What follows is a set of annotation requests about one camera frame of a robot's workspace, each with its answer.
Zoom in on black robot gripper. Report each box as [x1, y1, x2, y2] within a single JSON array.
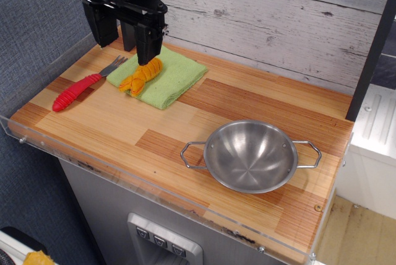
[[82, 0, 168, 66]]

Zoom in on orange plush pepper toy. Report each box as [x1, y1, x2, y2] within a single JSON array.
[[118, 58, 163, 97]]

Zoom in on green folded cloth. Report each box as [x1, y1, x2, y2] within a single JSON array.
[[107, 47, 207, 110]]

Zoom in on grey toy fridge cabinet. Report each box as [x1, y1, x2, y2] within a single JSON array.
[[60, 160, 280, 264]]

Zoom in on silver dispenser button panel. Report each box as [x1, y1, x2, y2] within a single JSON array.
[[127, 212, 204, 264]]

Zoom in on yellow object bottom left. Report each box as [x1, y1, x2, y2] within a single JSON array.
[[22, 251, 55, 265]]

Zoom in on white toy sink unit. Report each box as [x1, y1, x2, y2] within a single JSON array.
[[335, 84, 395, 219]]

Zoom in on black vertical post left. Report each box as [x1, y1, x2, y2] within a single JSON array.
[[120, 21, 137, 51]]

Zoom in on black vertical post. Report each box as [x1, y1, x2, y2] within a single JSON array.
[[120, 21, 137, 51], [345, 0, 395, 121]]

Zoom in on red handled metal fork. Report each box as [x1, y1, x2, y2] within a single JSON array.
[[52, 56, 127, 112]]

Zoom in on clear acrylic guard rail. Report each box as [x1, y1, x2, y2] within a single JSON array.
[[0, 14, 353, 263]]

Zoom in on metal bowl with handles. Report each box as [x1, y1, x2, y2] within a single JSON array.
[[180, 119, 322, 194]]

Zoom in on black vertical post right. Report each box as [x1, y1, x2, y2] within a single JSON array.
[[345, 0, 395, 121]]

